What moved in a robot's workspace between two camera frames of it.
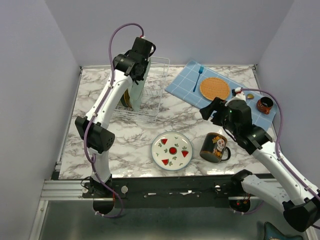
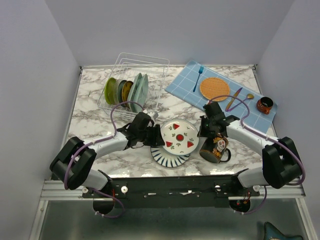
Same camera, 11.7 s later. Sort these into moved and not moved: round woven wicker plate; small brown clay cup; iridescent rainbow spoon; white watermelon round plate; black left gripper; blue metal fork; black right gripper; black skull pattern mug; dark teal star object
Moved: black right gripper; white watermelon round plate; black left gripper
Not moved: iridescent rainbow spoon; black skull pattern mug; small brown clay cup; round woven wicker plate; dark teal star object; blue metal fork
